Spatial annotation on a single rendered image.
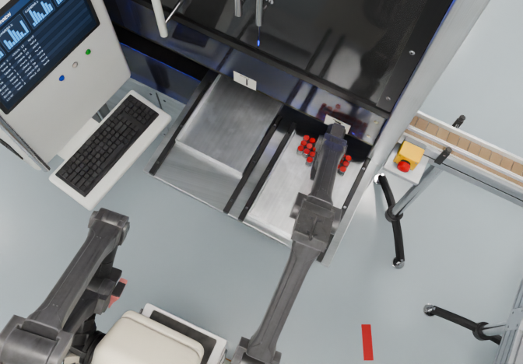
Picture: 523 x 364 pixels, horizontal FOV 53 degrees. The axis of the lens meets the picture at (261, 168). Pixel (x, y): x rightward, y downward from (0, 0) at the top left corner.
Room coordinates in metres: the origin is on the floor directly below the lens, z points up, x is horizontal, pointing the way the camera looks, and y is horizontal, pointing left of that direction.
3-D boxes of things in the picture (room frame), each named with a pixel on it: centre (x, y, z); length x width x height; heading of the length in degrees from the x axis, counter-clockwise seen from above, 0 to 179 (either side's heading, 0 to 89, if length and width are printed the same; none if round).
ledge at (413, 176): (0.73, -0.51, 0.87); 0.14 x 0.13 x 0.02; 156
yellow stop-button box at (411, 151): (0.69, -0.47, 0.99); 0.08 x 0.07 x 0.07; 156
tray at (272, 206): (0.58, -0.15, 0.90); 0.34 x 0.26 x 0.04; 156
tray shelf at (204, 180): (0.69, -0.01, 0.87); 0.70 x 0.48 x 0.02; 66
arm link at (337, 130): (0.66, -0.20, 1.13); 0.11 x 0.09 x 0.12; 163
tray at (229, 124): (0.82, 0.11, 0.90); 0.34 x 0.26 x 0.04; 156
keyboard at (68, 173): (0.73, 0.55, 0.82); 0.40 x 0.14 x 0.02; 148
